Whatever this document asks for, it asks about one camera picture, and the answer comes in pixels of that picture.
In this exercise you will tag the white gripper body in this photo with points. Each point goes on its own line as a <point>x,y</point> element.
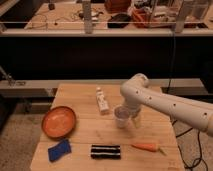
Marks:
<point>133,110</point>

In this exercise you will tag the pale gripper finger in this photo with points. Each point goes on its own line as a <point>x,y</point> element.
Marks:
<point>137,121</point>

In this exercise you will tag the translucent white cup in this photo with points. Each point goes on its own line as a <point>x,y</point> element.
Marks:
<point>121,115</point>

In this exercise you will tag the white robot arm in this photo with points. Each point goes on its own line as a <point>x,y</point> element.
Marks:
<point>196,114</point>

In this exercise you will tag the orange toy carrot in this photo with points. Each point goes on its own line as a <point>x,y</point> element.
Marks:
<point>152,147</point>

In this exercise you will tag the white small bottle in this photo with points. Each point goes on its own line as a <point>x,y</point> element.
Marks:
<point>101,101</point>

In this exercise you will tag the black white striped block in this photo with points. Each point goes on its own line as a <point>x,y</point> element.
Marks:
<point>105,152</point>

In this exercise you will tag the orange round plate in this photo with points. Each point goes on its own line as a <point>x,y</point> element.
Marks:
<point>58,122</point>

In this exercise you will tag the blue sponge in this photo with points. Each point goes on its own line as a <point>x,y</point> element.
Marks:
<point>57,151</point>

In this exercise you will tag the black bowl on shelf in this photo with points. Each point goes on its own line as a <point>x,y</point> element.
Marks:
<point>119,20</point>

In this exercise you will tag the white vertical post right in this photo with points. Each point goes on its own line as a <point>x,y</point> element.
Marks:
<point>183,12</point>

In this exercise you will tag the white vertical post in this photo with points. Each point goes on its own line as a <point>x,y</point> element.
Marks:
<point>87,13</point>
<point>183,12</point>

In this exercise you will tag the white vertical post left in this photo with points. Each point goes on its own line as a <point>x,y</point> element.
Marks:
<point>87,13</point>

